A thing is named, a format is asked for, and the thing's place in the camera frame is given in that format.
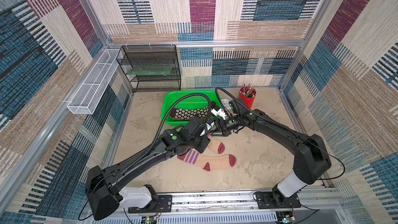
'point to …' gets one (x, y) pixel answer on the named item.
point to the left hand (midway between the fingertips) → (206, 139)
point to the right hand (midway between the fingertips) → (211, 134)
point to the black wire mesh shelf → (151, 54)
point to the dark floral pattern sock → (185, 113)
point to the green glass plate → (158, 70)
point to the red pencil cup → (246, 94)
